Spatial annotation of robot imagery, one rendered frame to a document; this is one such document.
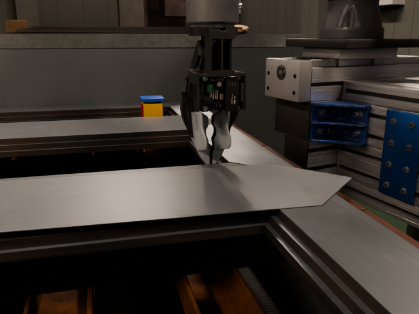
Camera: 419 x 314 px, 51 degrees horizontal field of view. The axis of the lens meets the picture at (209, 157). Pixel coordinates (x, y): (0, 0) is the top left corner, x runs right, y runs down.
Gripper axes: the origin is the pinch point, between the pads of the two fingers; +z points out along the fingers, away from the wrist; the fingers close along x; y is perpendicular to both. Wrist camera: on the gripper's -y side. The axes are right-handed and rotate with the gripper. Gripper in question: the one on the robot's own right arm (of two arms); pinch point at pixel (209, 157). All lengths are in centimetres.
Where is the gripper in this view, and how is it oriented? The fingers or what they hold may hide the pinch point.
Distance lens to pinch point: 70.1
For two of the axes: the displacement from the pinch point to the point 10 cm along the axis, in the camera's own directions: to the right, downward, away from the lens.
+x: 9.7, -0.7, 2.3
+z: 0.0, 9.6, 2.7
